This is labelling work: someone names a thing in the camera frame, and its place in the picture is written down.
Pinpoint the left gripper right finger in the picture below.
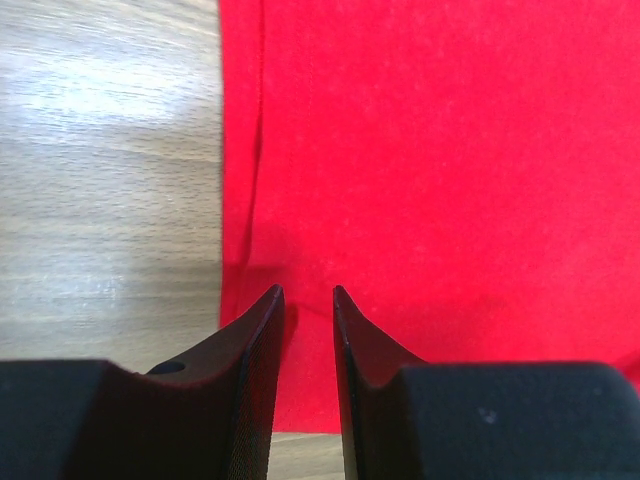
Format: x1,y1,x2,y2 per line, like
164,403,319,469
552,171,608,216
333,287,639,479

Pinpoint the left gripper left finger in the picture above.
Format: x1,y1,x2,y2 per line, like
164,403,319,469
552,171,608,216
1,286,285,479

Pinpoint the red t-shirt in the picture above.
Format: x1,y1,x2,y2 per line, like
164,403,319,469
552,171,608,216
220,1,639,433

